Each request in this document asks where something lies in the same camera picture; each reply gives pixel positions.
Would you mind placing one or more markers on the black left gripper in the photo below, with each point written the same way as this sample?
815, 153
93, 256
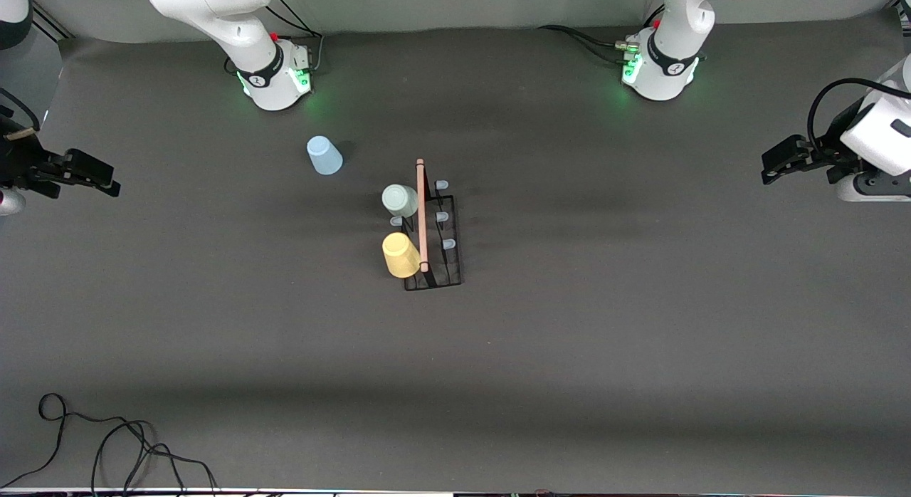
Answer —
831, 157

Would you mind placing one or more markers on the light blue plastic cup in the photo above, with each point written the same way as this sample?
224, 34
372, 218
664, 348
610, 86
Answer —
324, 157

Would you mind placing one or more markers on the dark grey table mat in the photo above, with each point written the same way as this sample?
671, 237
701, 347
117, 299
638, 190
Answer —
569, 340

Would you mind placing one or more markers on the yellow plastic cup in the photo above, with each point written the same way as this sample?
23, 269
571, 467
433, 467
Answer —
402, 256

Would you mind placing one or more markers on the pale green plastic cup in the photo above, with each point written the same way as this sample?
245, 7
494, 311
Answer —
400, 201

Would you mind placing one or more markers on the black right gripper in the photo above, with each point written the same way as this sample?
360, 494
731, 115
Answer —
20, 159

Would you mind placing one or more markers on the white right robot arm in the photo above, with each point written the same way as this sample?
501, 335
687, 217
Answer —
270, 77

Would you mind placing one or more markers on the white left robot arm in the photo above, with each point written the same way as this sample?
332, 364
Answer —
669, 70

